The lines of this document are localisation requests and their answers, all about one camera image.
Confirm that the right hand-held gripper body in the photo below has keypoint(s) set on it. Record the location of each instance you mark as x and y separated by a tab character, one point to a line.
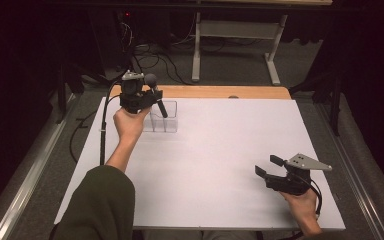
288	183

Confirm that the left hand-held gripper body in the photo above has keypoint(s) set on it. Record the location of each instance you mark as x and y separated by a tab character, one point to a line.
131	95

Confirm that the black makeup brush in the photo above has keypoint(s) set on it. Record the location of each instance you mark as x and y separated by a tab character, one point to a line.
162	108

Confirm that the clear plastic organizer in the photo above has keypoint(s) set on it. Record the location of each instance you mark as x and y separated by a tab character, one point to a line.
168	120

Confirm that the person's right hand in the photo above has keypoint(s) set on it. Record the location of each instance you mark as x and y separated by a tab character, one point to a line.
301	205

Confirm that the person's left hand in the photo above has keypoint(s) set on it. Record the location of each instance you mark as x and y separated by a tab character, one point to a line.
130	125

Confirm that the white board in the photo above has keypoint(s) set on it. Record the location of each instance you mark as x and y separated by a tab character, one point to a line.
213	193

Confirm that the wooden table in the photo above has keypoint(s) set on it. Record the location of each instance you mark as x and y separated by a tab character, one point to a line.
213	91

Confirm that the dark computer case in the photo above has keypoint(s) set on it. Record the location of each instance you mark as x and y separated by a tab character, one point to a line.
110	40

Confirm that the dark metal stand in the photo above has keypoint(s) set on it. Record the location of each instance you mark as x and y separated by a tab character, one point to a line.
61	96
336	106

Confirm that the person's grey pants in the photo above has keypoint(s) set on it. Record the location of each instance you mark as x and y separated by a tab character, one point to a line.
196	235

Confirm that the dark green sleeve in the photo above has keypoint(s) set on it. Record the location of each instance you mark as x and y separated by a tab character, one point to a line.
96	206

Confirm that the metal floor rail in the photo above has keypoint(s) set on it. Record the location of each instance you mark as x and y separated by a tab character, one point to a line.
356	186
30	186

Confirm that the white desk frame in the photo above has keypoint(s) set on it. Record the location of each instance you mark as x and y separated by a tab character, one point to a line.
236	29

